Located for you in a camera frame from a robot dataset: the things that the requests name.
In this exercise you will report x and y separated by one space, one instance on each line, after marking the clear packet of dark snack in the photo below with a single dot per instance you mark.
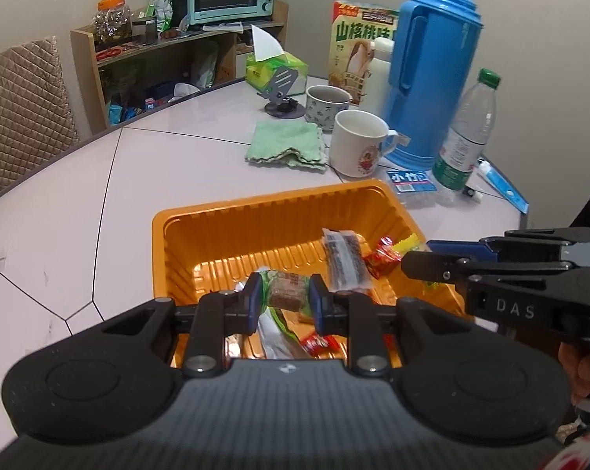
343 259

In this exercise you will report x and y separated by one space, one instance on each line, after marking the person's right hand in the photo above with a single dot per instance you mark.
581 374

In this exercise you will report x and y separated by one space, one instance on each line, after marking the small dark container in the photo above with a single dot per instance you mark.
144 32

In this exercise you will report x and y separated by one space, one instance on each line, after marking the clear jar with orange lid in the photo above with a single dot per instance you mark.
111 19

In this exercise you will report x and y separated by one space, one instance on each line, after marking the green cloth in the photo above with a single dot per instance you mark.
285 139

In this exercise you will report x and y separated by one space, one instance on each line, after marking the clear water bottle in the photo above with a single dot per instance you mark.
463 142

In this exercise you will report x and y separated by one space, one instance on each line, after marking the quilted beige chair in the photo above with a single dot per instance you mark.
25 107

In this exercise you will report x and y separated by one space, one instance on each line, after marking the grey phone stand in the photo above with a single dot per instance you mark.
280 81

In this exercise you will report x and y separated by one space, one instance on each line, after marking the wooden shelf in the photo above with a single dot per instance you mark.
87 83

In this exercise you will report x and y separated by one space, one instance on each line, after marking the green tissue box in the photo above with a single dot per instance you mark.
255 74

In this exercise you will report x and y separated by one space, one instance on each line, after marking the brown snack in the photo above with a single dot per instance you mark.
287 291

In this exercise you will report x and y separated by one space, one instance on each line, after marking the orange plastic tray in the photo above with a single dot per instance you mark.
255 225

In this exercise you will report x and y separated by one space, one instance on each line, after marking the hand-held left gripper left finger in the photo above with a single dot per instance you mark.
254 303

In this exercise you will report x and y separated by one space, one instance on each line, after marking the yellow green candy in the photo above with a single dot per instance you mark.
406 245

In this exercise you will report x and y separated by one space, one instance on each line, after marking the silver foil packet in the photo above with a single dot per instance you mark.
275 339

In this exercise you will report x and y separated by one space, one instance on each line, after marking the patterned grey mug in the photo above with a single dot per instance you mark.
321 110

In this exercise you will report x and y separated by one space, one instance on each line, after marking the blue toothpaste tube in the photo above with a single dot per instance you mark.
500 183

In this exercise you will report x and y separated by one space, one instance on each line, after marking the white cartoon mug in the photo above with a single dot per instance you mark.
356 147

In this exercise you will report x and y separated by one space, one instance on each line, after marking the black lip balm tube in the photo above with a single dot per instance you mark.
472 192

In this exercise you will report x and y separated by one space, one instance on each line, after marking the blue thermos jug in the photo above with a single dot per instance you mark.
432 83

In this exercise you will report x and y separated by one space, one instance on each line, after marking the clear floss pick box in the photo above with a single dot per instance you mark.
407 181

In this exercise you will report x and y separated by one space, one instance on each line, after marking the person's red white clothing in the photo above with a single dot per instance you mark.
583 440

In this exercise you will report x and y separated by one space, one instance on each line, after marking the small red candy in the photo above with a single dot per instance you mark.
319 343

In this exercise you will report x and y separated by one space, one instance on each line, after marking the printed snack box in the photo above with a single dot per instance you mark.
348 34

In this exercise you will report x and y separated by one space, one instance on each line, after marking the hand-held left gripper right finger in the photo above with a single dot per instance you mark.
317 306

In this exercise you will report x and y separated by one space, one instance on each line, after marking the green snack bag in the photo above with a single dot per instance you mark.
161 5

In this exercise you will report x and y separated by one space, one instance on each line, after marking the red gold snack packet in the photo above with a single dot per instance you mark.
380 259

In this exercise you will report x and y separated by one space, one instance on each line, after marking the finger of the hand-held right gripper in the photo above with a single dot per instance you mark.
454 248
432 267

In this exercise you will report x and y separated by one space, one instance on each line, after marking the white flask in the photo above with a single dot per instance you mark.
380 73

